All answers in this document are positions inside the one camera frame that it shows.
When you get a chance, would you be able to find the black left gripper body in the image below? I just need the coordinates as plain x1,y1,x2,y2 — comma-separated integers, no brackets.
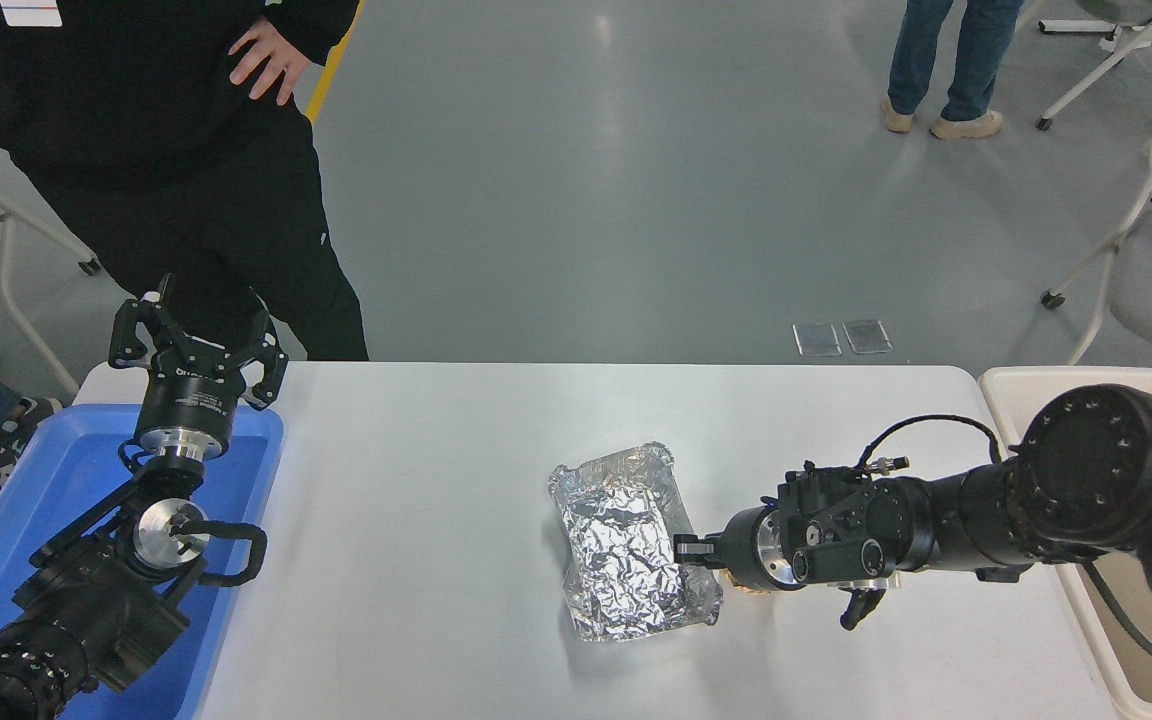
134,345,243,441

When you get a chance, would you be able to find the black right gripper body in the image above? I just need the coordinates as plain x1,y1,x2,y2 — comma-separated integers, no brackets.
721,507,772,591

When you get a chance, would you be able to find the silver foil tray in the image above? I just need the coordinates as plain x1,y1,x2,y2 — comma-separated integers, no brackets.
547,442,724,643

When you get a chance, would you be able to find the clear floor cover plate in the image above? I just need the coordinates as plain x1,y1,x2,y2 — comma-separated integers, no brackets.
842,319,894,355
793,322,843,358

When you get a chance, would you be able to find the person's hand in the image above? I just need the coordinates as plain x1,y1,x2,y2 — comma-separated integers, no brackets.
228,15,314,106

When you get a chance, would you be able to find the blue plastic tray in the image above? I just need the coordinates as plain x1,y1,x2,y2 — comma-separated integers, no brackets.
0,403,285,720

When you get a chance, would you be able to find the large pale bin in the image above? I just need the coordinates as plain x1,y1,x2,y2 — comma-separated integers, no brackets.
978,366,1152,720

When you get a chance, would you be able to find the white name label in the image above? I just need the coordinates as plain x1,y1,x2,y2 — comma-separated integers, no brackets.
0,0,64,28

